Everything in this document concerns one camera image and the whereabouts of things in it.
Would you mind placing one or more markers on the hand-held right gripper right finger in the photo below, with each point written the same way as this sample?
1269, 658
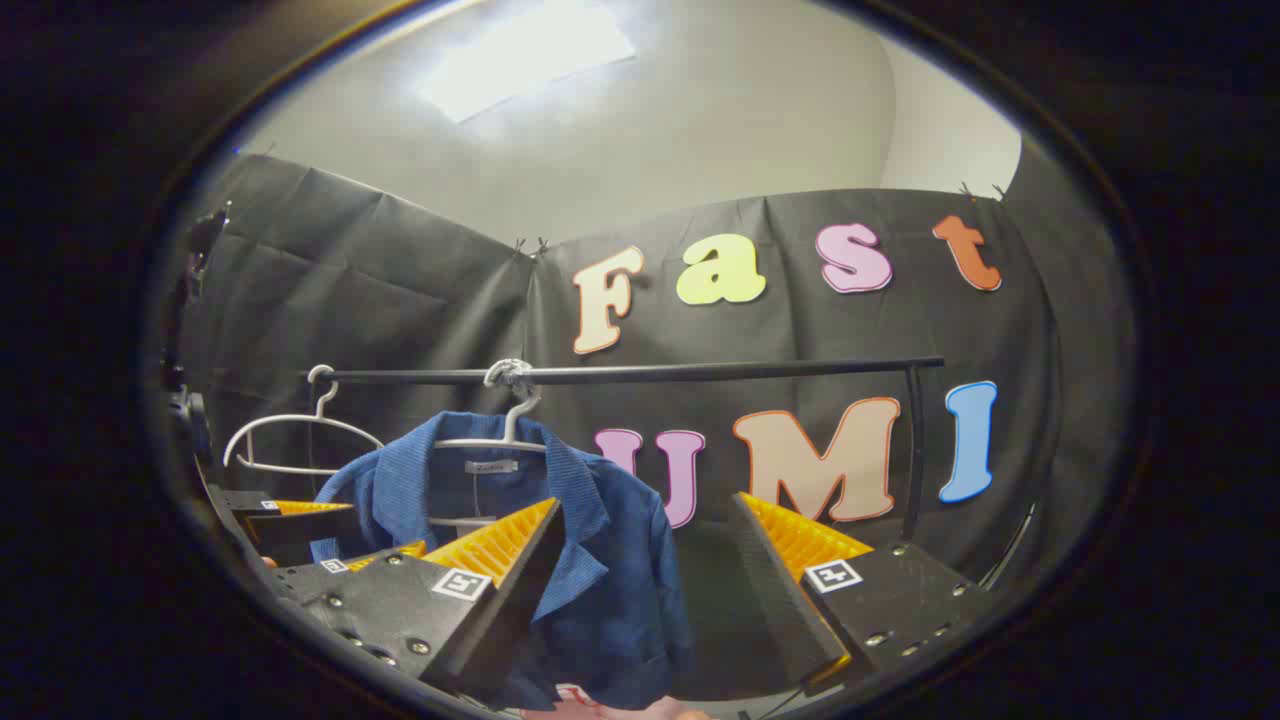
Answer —
785, 600

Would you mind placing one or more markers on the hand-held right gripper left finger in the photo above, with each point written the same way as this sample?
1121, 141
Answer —
500, 620

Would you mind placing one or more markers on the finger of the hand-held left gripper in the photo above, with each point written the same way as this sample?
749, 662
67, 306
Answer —
380, 553
300, 525

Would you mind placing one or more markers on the blue shirt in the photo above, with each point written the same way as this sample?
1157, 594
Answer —
620, 600

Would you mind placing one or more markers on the plain white hanger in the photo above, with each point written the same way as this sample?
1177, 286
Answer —
300, 417

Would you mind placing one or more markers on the white hanger with taped hook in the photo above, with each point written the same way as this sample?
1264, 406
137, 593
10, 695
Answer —
490, 444

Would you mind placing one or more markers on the black clothes rack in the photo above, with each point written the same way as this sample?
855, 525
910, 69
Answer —
650, 373

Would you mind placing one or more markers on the ceiling light panel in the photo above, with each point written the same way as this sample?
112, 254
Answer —
520, 60

